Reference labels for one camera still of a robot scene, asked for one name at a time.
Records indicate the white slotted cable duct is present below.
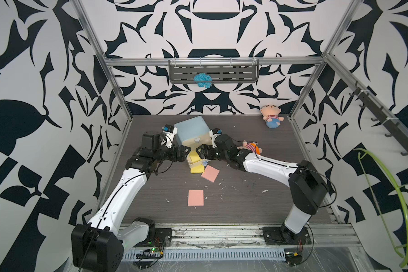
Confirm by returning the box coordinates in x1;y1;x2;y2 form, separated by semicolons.
122;249;286;262

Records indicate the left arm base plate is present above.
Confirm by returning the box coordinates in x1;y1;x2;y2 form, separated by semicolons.
135;227;173;248

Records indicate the pale blue drawer box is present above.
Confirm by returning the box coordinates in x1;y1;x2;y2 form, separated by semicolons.
174;116;211;168

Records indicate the green curved hose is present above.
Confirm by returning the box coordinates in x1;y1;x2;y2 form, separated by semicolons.
353;147;408;268

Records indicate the small black connector box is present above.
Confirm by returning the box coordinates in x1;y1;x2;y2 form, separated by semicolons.
284;252;303;267

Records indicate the plush boy doll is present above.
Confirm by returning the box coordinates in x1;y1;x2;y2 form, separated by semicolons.
260;105;284;129

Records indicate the yellow sticky note pad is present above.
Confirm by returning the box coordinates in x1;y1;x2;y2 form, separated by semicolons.
190;165;205;174
188;150;201;164

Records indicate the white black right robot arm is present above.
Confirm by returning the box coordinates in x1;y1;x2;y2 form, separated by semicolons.
196;129;329;236

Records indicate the small circuit board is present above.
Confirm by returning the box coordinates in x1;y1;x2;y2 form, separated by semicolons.
135;248;164;260

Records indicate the pink sticky note pad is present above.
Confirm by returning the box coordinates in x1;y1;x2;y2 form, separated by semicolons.
188;190;204;207
201;165;220;182

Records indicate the black hook rail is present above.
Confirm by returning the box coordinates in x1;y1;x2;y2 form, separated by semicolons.
351;80;408;156

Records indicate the plush pig doll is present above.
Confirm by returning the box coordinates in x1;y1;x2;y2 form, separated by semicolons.
240;141;262;155

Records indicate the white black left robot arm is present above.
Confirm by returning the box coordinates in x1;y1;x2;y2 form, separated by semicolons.
71;125;191;272

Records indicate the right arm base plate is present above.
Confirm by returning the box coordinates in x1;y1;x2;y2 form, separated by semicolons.
262;225;312;245

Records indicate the grey wall shelf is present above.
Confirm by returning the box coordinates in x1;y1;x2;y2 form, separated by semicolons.
168;58;259;84

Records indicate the teal crumpled object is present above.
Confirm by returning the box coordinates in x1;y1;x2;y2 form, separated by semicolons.
193;73;213;89

